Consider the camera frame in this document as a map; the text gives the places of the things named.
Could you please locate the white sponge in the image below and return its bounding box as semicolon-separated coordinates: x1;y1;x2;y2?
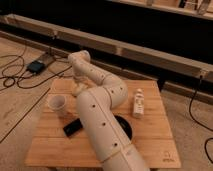
72;83;87;97

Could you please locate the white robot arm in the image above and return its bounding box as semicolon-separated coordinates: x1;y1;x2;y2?
68;50;150;171

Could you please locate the black ceramic bowl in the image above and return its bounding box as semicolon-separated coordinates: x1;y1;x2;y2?
115;115;132;139

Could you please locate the white paper cup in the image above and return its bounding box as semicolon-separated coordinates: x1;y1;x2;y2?
48;95;67;117

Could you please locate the blue power box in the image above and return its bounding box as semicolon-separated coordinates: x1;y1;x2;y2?
27;61;45;74

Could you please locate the black rectangular box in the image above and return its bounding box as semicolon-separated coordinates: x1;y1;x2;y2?
63;119;83;137

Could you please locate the white bottle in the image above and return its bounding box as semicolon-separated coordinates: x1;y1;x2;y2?
133;89;144;118

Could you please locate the wooden table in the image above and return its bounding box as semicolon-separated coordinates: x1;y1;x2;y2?
25;79;181;169

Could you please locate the black floor cable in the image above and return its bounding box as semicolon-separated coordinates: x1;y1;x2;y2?
0;39;81;90

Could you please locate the black cable at right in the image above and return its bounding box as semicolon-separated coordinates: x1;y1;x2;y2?
188;75;213;165

